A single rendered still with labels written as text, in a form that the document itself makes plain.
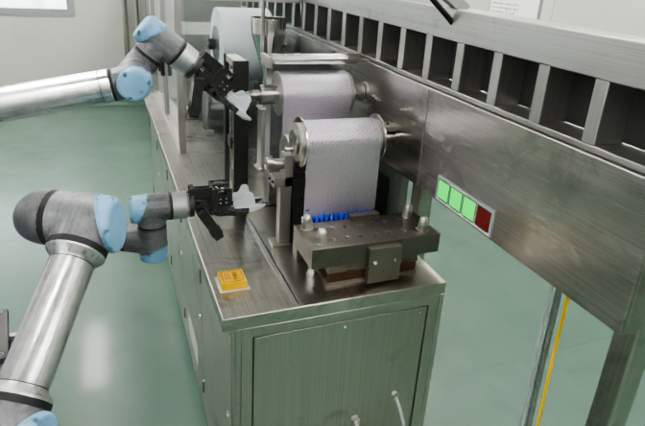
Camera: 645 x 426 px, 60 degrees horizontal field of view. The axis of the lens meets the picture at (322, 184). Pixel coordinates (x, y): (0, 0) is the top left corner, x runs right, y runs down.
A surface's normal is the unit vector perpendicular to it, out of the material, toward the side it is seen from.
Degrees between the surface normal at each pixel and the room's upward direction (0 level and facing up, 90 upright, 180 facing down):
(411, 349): 90
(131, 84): 90
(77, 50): 90
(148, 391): 0
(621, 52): 90
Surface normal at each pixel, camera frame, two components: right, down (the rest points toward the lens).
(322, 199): 0.36, 0.37
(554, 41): -0.93, 0.08
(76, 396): 0.06, -0.93
